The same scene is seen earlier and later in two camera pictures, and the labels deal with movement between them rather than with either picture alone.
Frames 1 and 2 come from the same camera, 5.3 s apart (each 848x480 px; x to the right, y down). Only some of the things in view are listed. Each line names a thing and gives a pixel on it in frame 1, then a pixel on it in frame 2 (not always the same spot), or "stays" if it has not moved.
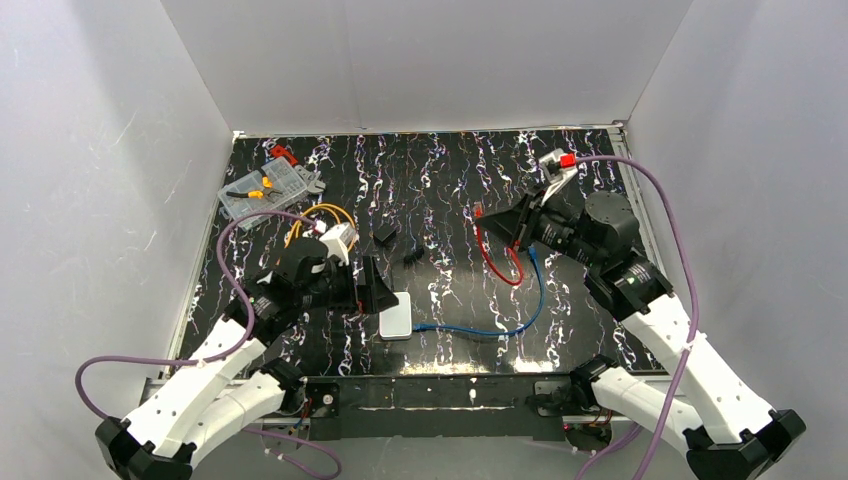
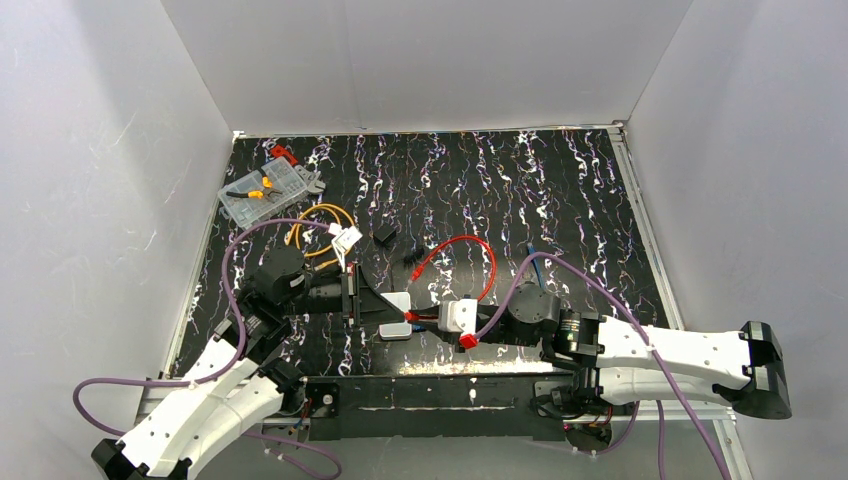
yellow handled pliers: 259,194 stays
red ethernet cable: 479,212 -> 420,269
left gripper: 365,291 -> 354,296
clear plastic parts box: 263,190 stays
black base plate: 439,405 stays
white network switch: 396,323 stays
